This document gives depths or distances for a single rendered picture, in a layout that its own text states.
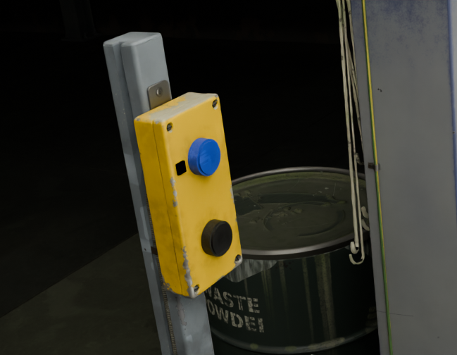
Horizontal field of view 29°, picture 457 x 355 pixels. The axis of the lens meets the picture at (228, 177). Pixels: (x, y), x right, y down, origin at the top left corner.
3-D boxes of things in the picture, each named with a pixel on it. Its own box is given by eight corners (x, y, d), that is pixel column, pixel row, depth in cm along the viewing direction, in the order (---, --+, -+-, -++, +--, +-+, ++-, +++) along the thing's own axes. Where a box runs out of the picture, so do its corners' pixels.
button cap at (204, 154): (224, 168, 119) (211, 166, 121) (219, 133, 118) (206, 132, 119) (201, 182, 116) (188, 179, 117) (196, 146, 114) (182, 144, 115)
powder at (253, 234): (158, 218, 257) (158, 214, 256) (304, 162, 282) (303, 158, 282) (267, 279, 213) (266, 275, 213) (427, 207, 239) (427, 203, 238)
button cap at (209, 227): (236, 247, 124) (223, 244, 125) (231, 215, 122) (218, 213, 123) (214, 263, 120) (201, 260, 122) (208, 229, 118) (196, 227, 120)
